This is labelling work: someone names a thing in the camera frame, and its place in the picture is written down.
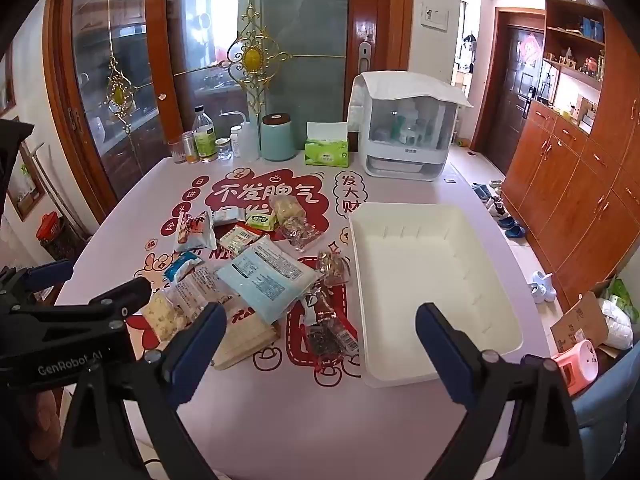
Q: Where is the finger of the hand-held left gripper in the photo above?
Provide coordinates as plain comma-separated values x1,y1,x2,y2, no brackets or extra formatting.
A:
0,259,74,306
20,276,152,332

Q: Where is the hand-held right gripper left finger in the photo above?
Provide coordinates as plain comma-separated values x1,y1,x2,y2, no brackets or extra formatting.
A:
57,302,228,480

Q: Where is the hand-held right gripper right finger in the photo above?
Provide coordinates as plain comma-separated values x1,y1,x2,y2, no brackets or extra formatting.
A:
415,302,586,480

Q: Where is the small blue foil snack packet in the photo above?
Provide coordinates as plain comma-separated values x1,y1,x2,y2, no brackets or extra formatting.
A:
162,251,205,283

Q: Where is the large light blue snack packet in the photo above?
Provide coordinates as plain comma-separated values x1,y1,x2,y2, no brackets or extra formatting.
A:
215,237,323,325

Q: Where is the white plastic bin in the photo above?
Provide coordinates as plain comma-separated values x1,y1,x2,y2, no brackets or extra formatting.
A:
348,202,524,389

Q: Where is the clear packet of dark snacks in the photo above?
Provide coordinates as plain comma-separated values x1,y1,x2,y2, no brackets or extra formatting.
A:
300,292,361,366

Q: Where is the clear packet of yellow crackers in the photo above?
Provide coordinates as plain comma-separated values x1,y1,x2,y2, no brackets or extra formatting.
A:
141,290,188,343

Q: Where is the red container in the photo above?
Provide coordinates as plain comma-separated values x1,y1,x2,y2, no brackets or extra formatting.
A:
37,212,63,241

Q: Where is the red white snack packet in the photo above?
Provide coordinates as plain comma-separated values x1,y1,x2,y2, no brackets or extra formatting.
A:
173,210,217,253

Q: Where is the pink printed table cover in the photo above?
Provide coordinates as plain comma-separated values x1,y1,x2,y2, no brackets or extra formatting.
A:
52,152,551,480

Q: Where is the small white blue packet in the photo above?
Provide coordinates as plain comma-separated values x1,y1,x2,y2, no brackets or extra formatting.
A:
210,208,246,226

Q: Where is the small green yellow packet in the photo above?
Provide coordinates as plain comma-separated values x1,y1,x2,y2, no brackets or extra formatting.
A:
245,210,277,232

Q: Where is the pink plastic stool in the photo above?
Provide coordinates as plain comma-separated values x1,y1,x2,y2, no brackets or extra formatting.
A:
552,340,598,396

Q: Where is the clear packet of brown candies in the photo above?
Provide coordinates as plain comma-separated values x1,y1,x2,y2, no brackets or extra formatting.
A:
316,250,351,288

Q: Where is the cardboard box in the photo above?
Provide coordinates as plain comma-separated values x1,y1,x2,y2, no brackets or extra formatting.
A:
550,291,610,356

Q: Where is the clear packet of brown nuts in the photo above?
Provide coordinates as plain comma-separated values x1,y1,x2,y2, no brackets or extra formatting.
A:
277,220,323,252

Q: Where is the clear packet of pale crisps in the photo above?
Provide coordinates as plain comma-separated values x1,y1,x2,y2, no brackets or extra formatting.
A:
269,195,307,228

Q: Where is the glass bottle with green label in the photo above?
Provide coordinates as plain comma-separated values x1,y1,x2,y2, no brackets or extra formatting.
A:
193,106,218,163

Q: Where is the blue sofa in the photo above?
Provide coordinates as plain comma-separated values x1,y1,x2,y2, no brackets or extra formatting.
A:
570,340,640,480

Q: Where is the white plastic bag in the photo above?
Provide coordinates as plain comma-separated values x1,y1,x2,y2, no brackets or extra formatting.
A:
597,297,635,348

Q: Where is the green plastic bag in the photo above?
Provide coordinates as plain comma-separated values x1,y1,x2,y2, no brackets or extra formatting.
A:
607,277,639,321

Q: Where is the white storage cabinet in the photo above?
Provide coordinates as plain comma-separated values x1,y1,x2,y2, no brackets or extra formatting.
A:
348,71,473,182

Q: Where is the white squeeze bottle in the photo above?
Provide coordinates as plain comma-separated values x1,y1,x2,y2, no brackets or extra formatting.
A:
220,111,261,158

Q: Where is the teal canister with brown lid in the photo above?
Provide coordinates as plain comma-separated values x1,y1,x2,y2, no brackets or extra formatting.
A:
261,113,294,162

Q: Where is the green tissue box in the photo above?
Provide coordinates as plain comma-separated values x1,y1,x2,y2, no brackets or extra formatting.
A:
304,122,350,167

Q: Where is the wooden sliding glass door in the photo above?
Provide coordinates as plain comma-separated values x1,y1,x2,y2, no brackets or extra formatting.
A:
42,0,413,221

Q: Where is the white cloth cover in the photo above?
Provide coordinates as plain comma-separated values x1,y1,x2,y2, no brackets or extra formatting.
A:
360,71,473,109

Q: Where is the dark entrance door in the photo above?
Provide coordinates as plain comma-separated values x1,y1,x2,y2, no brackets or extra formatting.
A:
480,25,543,153

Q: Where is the wooden picture frame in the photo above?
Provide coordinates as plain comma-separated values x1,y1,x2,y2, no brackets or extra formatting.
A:
7,117,46,222

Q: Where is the wooden wall cabinet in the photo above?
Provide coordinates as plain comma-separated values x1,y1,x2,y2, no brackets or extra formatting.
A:
501,0,640,306

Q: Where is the white light switch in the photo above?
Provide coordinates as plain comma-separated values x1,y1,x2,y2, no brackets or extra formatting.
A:
421,1,449,31

